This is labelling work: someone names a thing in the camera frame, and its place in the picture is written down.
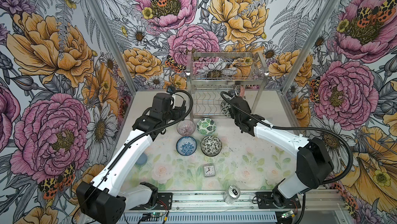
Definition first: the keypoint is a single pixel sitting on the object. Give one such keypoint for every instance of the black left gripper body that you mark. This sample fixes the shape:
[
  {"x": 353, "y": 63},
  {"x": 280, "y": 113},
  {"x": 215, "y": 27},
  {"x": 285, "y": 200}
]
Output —
[{"x": 173, "y": 114}]

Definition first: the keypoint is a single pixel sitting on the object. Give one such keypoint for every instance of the black white floral bowl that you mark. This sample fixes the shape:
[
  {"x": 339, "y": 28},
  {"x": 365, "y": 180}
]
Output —
[{"x": 240, "y": 90}]

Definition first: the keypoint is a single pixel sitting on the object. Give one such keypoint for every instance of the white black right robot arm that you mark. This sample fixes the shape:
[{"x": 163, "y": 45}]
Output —
[{"x": 313, "y": 162}]

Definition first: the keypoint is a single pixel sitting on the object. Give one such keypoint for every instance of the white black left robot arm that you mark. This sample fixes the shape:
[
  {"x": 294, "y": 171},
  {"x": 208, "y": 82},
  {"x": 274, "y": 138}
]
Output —
[{"x": 111, "y": 178}]

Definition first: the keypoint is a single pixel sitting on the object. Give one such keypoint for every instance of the stainless steel dish rack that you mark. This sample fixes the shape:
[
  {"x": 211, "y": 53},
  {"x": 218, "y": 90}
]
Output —
[{"x": 208, "y": 74}]

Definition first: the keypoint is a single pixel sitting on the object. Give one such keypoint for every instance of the purple striped bowl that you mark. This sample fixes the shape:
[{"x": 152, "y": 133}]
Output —
[{"x": 186, "y": 128}]

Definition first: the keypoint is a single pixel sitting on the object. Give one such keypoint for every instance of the green leaf print bowl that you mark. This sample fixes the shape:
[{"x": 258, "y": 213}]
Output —
[{"x": 206, "y": 126}]

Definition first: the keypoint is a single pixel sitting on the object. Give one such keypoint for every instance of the black white patterned bowl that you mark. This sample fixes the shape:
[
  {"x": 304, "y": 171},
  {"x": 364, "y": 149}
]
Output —
[{"x": 211, "y": 146}]

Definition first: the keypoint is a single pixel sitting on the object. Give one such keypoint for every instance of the blue floral bowl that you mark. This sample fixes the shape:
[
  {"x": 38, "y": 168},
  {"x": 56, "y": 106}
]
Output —
[{"x": 186, "y": 146}]

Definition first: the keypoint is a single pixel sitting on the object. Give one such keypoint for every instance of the small square alarm clock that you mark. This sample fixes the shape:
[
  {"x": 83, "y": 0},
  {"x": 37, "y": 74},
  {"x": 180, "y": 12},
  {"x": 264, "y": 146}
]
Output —
[{"x": 209, "y": 170}]

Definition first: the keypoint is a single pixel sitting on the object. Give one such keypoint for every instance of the silver drink can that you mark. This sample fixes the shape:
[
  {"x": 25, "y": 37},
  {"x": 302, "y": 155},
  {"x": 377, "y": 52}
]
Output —
[{"x": 231, "y": 194}]

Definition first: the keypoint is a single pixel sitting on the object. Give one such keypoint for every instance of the green circuit board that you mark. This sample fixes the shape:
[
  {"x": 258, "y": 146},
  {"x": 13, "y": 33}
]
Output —
[{"x": 152, "y": 215}]

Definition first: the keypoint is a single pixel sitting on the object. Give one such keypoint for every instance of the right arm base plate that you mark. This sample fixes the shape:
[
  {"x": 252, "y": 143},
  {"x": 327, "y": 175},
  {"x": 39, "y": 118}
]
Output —
[{"x": 270, "y": 200}]

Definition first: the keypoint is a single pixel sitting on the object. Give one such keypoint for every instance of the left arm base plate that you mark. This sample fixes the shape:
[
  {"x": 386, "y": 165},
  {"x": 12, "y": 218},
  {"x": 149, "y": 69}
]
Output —
[{"x": 164, "y": 202}]

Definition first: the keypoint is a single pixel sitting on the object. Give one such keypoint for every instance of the white vented cable duct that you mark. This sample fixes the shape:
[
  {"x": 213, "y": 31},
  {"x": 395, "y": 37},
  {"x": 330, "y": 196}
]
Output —
[{"x": 203, "y": 218}]

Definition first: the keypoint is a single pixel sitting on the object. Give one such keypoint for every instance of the aluminium front rail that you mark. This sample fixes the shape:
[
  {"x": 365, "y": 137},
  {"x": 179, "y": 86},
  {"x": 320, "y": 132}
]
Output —
[{"x": 217, "y": 202}]

